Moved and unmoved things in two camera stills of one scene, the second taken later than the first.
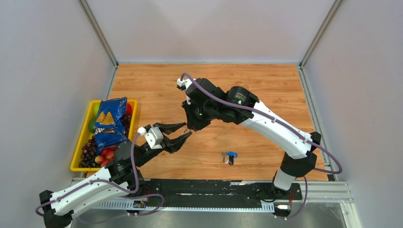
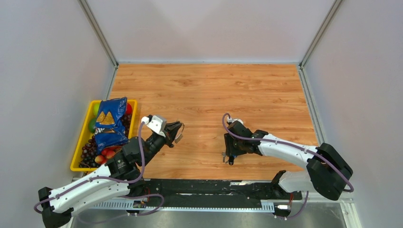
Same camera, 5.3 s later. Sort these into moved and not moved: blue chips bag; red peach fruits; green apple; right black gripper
Moved: right black gripper
Not moved: green apple; blue chips bag; red peach fruits
